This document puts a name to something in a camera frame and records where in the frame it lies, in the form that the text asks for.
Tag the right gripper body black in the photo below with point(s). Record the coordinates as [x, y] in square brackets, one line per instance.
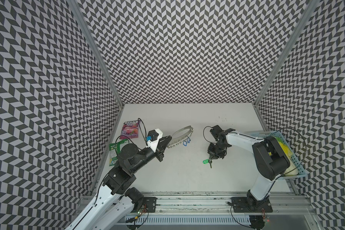
[217, 150]

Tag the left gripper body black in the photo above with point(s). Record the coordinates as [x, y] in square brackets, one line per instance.
[158, 156]

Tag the key with green tag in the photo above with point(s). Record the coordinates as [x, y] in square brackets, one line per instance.
[208, 161]

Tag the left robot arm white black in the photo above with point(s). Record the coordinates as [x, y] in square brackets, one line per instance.
[115, 197]

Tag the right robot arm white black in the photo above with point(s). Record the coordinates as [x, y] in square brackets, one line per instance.
[271, 161]

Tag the purple candy bag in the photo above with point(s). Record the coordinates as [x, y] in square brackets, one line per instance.
[130, 130]

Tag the green candy bag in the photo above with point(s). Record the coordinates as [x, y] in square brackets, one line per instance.
[115, 149]

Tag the right base wiring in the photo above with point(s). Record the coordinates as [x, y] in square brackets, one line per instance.
[256, 220]

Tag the base wiring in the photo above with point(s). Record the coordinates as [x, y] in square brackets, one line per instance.
[136, 217]
[256, 220]

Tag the left base wiring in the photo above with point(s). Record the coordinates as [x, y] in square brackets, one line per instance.
[136, 217]

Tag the light blue plastic basket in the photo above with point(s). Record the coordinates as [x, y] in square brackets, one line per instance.
[294, 158]

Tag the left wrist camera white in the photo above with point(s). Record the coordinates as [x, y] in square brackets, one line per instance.
[153, 139]

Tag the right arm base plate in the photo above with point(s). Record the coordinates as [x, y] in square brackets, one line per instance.
[238, 204]

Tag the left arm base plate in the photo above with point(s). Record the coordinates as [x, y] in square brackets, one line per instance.
[149, 203]

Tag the aluminium frame rail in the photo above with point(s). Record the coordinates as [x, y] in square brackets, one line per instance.
[289, 212]

